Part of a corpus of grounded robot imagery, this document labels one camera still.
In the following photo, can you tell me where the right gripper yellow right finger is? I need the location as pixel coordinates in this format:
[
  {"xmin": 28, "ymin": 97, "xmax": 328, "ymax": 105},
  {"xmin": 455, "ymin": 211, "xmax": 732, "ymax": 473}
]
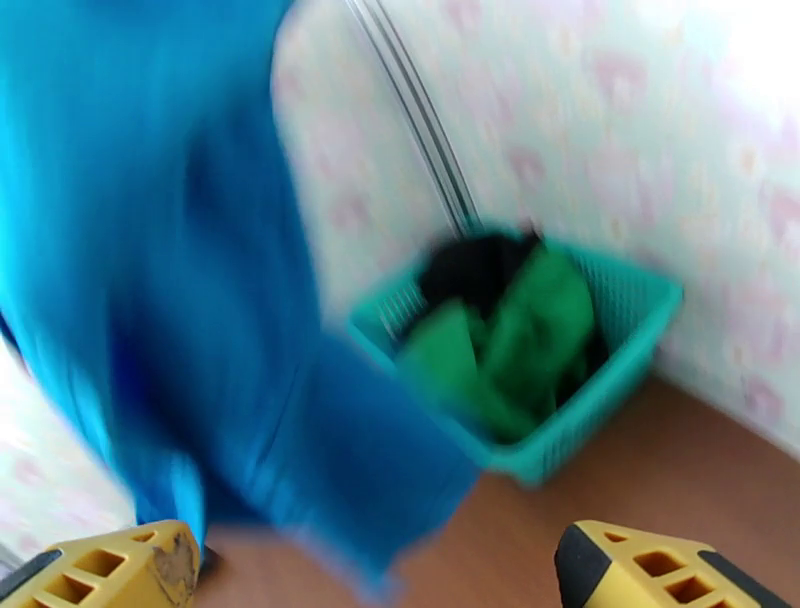
[{"xmin": 554, "ymin": 519, "xmax": 779, "ymax": 608}]

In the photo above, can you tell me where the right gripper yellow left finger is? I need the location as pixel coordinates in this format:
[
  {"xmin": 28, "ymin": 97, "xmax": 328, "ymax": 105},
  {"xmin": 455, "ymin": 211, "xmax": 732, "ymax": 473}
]
[{"xmin": 0, "ymin": 519, "xmax": 201, "ymax": 608}]

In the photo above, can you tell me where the green garment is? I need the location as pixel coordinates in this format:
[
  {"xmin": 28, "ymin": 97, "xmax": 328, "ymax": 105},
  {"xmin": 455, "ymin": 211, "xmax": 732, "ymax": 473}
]
[{"xmin": 399, "ymin": 246, "xmax": 595, "ymax": 445}]

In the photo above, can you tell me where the blue t-shirt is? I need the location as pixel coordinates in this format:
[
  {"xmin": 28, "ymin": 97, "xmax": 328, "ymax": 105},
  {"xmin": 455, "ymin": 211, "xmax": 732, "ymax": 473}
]
[{"xmin": 0, "ymin": 0, "xmax": 483, "ymax": 595}]

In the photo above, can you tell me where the black garment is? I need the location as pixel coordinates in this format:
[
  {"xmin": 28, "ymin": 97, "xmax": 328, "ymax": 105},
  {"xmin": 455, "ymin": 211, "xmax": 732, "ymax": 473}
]
[{"xmin": 418, "ymin": 231, "xmax": 542, "ymax": 320}]

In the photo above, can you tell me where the teal plastic laundry basket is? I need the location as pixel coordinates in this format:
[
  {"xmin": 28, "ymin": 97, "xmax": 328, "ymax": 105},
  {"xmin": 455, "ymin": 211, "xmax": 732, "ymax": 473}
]
[{"xmin": 346, "ymin": 227, "xmax": 686, "ymax": 489}]

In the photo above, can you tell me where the aluminium frame post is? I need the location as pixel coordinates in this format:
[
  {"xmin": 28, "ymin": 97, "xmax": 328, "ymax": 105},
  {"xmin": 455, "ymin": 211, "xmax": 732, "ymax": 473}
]
[{"xmin": 343, "ymin": 0, "xmax": 486, "ymax": 236}]

